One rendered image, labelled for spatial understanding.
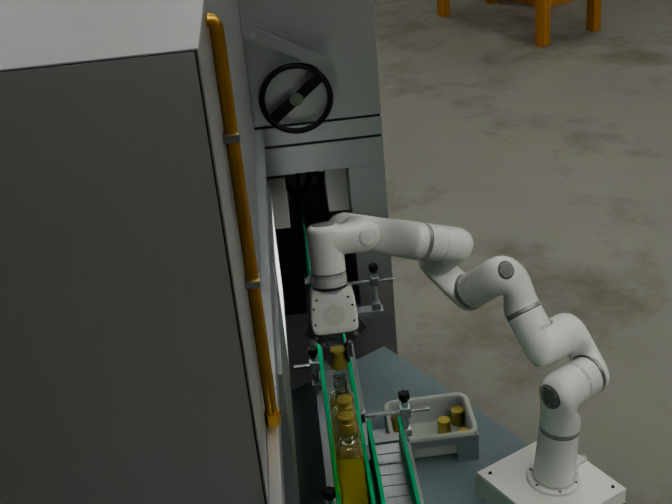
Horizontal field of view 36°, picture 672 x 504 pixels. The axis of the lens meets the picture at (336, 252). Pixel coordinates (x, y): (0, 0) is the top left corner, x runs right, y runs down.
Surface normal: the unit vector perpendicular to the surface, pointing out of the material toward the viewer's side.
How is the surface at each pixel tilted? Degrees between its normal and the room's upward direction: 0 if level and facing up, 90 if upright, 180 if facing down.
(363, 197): 90
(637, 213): 0
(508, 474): 5
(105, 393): 90
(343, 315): 75
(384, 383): 0
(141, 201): 90
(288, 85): 90
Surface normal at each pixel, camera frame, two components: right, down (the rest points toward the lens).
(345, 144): 0.08, 0.47
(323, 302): 0.00, 0.19
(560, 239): -0.08, -0.88
